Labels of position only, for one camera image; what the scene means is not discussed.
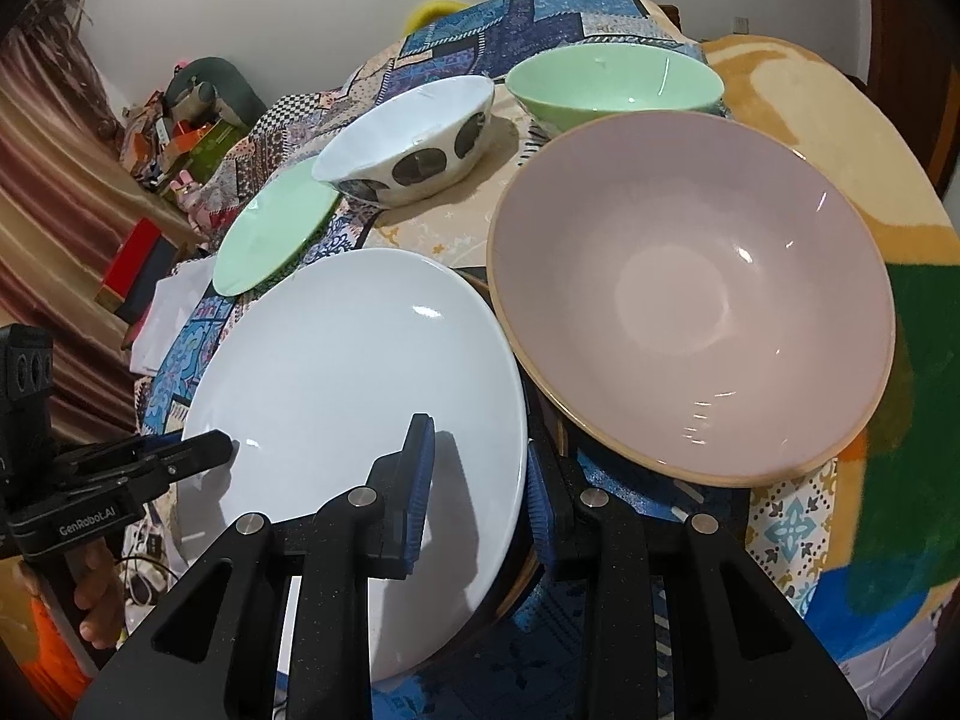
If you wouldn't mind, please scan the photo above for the green bowl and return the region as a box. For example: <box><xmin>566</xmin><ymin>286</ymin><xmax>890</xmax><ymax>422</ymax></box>
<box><xmin>505</xmin><ymin>45</ymin><xmax>725</xmax><ymax>140</ymax></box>

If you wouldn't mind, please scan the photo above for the person's left hand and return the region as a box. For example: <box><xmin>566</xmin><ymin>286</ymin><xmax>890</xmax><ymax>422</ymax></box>
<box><xmin>71</xmin><ymin>544</ymin><xmax>125</xmax><ymax>646</ymax></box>

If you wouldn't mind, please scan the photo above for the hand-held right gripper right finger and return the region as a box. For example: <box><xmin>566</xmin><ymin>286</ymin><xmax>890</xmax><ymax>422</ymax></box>
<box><xmin>525</xmin><ymin>439</ymin><xmax>867</xmax><ymax>720</ymax></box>

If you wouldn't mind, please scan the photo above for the brown wooden door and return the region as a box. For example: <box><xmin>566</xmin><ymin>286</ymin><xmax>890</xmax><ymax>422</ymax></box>
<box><xmin>862</xmin><ymin>0</ymin><xmax>960</xmax><ymax>173</ymax></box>

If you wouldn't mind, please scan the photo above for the green plate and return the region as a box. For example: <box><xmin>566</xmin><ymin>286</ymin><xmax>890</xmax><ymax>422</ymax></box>
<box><xmin>212</xmin><ymin>161</ymin><xmax>342</xmax><ymax>297</ymax></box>

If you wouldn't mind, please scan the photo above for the patchwork printed blanket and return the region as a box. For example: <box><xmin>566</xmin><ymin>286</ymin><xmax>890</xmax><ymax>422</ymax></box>
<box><xmin>135</xmin><ymin>0</ymin><xmax>841</xmax><ymax>720</ymax></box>

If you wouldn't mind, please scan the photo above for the yellow fluffy object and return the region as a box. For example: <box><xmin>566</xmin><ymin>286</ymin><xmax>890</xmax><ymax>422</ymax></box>
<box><xmin>405</xmin><ymin>0</ymin><xmax>470</xmax><ymax>35</ymax></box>

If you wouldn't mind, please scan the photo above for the large pink bowl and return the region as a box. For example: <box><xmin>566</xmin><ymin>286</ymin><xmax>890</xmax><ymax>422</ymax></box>
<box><xmin>486</xmin><ymin>111</ymin><xmax>897</xmax><ymax>487</ymax></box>

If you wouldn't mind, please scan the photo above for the dark green chair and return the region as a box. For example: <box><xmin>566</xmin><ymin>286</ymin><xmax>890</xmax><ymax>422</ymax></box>
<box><xmin>161</xmin><ymin>56</ymin><xmax>263</xmax><ymax>125</ymax></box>

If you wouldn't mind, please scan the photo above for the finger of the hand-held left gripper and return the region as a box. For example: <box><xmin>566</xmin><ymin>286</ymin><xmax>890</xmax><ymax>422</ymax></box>
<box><xmin>56</xmin><ymin>433</ymin><xmax>185</xmax><ymax>477</ymax></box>
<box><xmin>112</xmin><ymin>431</ymin><xmax>235</xmax><ymax>500</ymax></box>

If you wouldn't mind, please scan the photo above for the white power strip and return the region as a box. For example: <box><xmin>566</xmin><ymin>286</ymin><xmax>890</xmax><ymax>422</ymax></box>
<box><xmin>124</xmin><ymin>525</ymin><xmax>185</xmax><ymax>608</ymax></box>

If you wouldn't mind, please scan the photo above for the white cloth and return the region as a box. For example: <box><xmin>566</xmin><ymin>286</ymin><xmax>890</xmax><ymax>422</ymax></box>
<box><xmin>127</xmin><ymin>259</ymin><xmax>218</xmax><ymax>376</ymax></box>

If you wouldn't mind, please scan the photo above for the red box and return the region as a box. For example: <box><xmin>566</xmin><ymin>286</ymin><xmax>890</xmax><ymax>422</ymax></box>
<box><xmin>97</xmin><ymin>217</ymin><xmax>162</xmax><ymax>301</ymax></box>

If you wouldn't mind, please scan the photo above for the striped brown curtain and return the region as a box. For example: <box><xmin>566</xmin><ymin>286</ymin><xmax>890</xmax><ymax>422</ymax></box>
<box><xmin>0</xmin><ymin>0</ymin><xmax>188</xmax><ymax>428</ymax></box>

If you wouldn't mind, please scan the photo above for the white bowl with grey dots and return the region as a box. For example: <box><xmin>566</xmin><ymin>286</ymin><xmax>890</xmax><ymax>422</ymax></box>
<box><xmin>311</xmin><ymin>75</ymin><xmax>496</xmax><ymax>209</ymax></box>

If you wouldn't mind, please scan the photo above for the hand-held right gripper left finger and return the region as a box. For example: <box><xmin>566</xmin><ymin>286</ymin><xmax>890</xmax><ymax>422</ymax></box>
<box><xmin>71</xmin><ymin>414</ymin><xmax>437</xmax><ymax>720</ymax></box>

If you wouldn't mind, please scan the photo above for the pile of colourful boxes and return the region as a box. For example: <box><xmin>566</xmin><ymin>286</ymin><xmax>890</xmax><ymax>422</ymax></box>
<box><xmin>120</xmin><ymin>90</ymin><xmax>241</xmax><ymax>196</ymax></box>

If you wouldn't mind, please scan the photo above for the white plate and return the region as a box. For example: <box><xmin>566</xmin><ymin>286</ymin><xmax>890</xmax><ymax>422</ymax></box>
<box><xmin>174</xmin><ymin>247</ymin><xmax>527</xmax><ymax>683</ymax></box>

